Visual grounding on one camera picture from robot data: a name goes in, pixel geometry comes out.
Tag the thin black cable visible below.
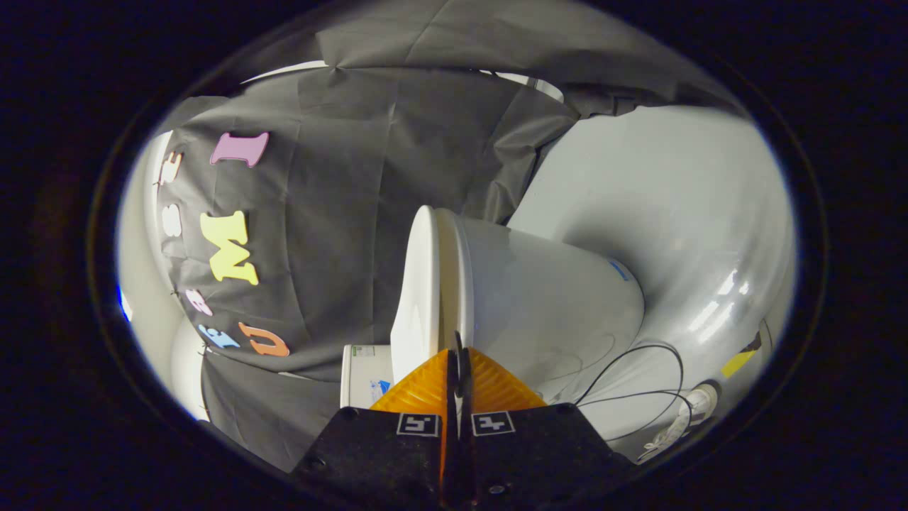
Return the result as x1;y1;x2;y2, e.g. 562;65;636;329
573;344;694;442

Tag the white toilet bowl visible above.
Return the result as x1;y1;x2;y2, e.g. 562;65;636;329
458;216;646;409

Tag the yellow black tape strip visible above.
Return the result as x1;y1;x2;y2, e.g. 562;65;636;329
721;331;764;379

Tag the black backdrop cloth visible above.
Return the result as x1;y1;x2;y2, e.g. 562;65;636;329
157;0;746;475

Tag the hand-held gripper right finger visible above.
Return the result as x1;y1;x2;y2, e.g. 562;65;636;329
460;344;633;511

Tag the white toilet tank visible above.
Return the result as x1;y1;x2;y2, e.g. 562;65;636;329
340;344;395;410

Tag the white toilet lid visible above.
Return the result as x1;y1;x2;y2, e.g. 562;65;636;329
389;205;442;385

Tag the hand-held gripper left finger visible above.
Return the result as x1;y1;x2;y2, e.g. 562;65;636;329
291;331;460;511

